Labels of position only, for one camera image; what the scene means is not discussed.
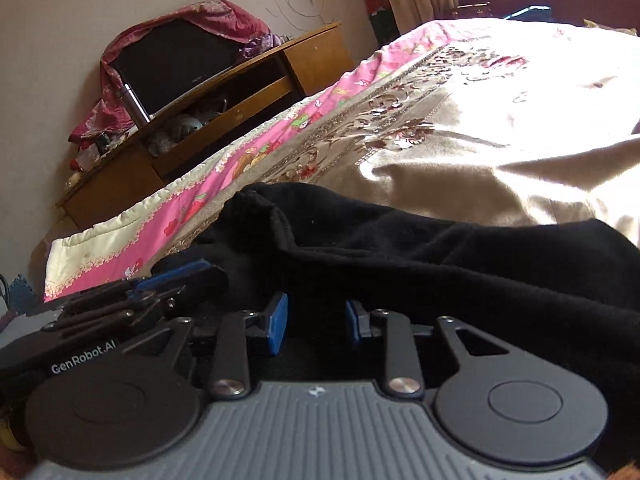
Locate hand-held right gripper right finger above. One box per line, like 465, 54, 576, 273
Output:
345, 298, 522, 400

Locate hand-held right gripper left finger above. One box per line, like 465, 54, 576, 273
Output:
122, 291, 290, 401

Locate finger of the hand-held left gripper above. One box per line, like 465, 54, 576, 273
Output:
44, 266, 232, 335
59, 258, 212, 314

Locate black pants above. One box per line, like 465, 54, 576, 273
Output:
150, 182, 640, 476

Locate blue textured mat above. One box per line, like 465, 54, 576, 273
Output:
9, 274, 38, 313

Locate wooden cabinet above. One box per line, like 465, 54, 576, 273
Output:
55, 21, 357, 231

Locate steel flask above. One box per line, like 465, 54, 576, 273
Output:
116, 84, 152, 127

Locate black television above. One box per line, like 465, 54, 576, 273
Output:
109, 21, 240, 117

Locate television under red cloth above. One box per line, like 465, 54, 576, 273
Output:
69, 0, 287, 142

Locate blue bag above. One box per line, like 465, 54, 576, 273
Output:
501, 4, 554, 24

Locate yellow-green cloth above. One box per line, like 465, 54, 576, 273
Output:
582, 18, 640, 37

